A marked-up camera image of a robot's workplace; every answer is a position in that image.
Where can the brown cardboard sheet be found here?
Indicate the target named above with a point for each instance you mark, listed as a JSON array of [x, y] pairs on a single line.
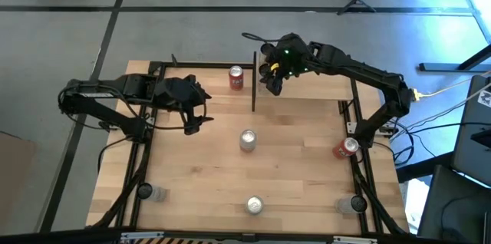
[[15, 182]]

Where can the silver can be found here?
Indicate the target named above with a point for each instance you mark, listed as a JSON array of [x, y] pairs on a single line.
[[254, 205], [248, 142]]

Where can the silver metal mounting plate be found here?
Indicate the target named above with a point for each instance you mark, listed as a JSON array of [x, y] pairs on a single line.
[[352, 127]]

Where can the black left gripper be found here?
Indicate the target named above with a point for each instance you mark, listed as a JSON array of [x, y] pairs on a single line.
[[176, 92]]

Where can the orange-red Fanta can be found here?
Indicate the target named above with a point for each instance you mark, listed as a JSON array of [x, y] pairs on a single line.
[[236, 81], [341, 151]]

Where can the yellow power plug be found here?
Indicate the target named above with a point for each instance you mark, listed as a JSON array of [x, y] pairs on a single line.
[[415, 94]]

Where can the black table base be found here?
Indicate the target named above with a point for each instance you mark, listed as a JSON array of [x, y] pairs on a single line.
[[441, 67]]

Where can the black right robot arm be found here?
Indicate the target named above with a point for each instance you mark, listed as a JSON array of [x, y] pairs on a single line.
[[368, 71]]

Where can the grey desk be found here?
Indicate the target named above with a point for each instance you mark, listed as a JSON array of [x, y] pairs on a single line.
[[472, 152]]

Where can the black front crossbar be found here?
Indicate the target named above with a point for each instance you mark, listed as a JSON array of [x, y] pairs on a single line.
[[76, 238]]

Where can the black shelf side panel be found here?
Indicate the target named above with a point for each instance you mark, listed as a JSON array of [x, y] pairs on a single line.
[[254, 94]]

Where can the dark grey cart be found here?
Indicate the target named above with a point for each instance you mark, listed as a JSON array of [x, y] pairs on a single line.
[[452, 205]]

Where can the black aluminium table frame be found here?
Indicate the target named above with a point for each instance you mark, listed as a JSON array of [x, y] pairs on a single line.
[[207, 65]]

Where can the black desk beam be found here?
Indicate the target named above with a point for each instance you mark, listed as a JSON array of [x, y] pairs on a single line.
[[422, 167]]

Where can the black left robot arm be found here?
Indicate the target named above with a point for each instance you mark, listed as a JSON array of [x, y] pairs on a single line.
[[103, 115]]

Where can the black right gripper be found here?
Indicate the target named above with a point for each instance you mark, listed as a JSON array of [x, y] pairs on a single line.
[[289, 58]]

